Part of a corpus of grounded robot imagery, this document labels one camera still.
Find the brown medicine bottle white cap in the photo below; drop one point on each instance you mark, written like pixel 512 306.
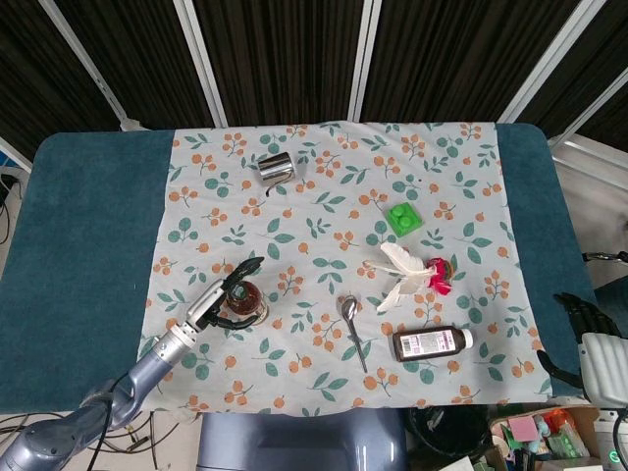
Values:
pixel 427 344

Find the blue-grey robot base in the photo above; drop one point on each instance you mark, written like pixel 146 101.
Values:
pixel 299 441

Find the black waste bin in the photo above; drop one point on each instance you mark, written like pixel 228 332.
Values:
pixel 449 434

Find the brown tea plastic bottle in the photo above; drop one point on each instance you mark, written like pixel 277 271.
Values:
pixel 249 300

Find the floral print tablecloth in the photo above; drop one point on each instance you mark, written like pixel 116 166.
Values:
pixel 319 225

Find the shiny steel cup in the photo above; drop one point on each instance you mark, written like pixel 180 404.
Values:
pixel 275 167

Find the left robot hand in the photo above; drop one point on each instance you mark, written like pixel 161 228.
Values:
pixel 206 301

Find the cardboard box of clutter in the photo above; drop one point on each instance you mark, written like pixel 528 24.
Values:
pixel 554 446

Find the teal table cover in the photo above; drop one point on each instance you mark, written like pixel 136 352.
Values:
pixel 83 255

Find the dark folding screen panel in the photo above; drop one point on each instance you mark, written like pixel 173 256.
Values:
pixel 589 93
pixel 284 54
pixel 29 64
pixel 142 54
pixel 441 54

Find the green toy building block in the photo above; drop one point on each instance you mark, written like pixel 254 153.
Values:
pixel 404 220

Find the metal spoon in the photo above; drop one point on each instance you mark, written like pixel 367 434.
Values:
pixel 350 314

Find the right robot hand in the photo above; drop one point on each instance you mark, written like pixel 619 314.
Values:
pixel 601 353

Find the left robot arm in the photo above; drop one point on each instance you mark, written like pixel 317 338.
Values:
pixel 147 365

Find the black metal frame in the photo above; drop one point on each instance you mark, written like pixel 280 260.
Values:
pixel 606 256

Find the pink sticky note pad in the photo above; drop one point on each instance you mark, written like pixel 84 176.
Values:
pixel 522 429

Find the white feather red toy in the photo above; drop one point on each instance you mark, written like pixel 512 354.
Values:
pixel 409 272

